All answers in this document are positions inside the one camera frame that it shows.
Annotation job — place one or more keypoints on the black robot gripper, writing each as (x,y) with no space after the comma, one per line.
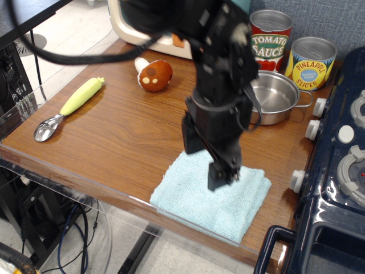
(217,129)

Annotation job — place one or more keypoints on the light blue towel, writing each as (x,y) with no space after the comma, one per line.
(225,213)

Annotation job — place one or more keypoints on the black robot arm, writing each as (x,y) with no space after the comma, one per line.
(222,80)

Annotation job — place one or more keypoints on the white stove knob lower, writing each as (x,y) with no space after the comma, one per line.
(297,180)

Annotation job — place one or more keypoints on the white stove knob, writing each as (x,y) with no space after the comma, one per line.
(312,129)
(297,180)
(319,107)

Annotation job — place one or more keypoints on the small steel pot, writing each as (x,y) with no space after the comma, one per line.
(277,95)

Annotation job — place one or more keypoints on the brown plush mushroom toy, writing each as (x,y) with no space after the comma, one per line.
(154,76)

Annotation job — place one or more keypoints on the white stove knob middle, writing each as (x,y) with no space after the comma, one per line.
(312,129)

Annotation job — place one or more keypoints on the toy microwave oven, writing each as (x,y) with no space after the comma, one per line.
(134,31)

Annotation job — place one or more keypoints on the white stove knob upper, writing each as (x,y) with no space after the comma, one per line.
(319,107)

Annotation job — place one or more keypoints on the pineapple slices can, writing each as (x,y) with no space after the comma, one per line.
(310,62)

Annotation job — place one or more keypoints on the tomato sauce can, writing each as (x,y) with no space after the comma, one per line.
(271,31)

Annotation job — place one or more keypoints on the dark blue toy stove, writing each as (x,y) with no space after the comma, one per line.
(328,236)

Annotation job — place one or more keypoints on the spoon with green handle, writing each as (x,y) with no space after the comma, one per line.
(86,91)

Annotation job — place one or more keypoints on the black table frame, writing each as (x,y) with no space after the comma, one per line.
(39,215)

